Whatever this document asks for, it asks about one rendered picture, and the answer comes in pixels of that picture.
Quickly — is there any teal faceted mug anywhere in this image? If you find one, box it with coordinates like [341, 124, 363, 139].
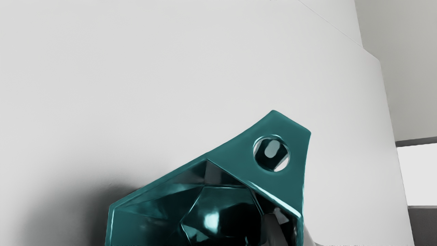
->
[105, 110, 311, 246]

